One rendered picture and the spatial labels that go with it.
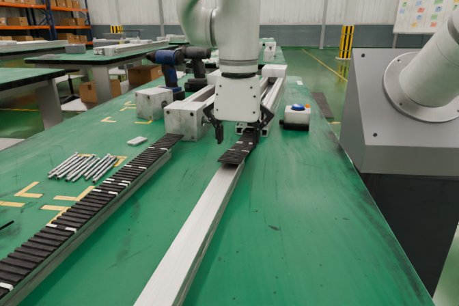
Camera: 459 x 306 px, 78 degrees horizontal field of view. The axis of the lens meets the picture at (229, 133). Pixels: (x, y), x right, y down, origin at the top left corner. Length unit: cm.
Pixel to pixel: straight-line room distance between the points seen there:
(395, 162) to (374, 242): 26
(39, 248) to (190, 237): 20
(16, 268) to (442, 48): 75
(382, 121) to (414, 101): 9
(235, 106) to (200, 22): 18
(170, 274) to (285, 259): 16
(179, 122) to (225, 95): 24
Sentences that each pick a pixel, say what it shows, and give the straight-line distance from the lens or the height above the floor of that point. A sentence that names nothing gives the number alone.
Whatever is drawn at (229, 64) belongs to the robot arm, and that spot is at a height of 102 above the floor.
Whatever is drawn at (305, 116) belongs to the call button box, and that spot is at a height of 83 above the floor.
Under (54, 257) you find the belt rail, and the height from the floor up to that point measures 80.
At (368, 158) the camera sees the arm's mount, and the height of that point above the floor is 82.
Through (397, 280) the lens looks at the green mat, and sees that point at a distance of 47.
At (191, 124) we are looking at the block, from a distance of 81.
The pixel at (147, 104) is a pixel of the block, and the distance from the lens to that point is 103.
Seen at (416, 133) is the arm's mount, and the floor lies 87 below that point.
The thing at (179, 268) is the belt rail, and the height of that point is 81.
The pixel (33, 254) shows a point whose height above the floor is 81.
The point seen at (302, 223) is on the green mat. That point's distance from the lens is 52.
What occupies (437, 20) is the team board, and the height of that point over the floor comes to 118.
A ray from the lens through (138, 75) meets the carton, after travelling 480.
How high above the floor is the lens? 109
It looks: 21 degrees down
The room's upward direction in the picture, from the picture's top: straight up
